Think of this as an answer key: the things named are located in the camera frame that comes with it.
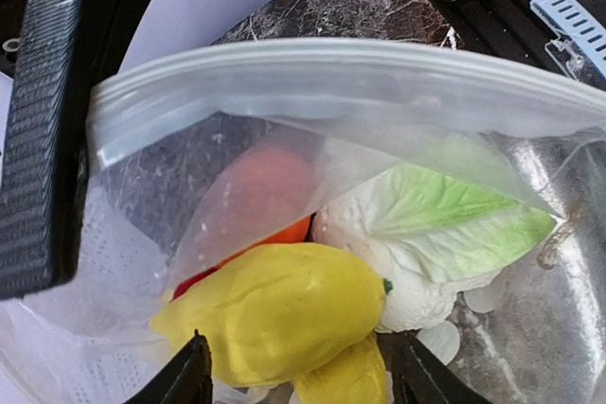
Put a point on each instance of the red fake food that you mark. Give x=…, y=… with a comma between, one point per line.
x=186, y=285

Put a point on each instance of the white fake cauliflower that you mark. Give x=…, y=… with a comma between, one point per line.
x=406, y=300

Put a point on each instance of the orange fake pumpkin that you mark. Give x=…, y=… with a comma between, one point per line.
x=261, y=198

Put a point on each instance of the green fake vegetable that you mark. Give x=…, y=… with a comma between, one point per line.
x=447, y=230

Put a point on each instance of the white slotted cable duct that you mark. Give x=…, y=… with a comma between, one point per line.
x=579, y=46

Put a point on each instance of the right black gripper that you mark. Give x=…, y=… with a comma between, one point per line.
x=53, y=52

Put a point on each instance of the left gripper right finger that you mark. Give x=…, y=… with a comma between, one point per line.
x=420, y=377

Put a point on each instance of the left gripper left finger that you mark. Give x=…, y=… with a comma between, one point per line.
x=186, y=379

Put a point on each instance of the clear zip top bag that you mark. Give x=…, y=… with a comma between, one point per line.
x=159, y=136

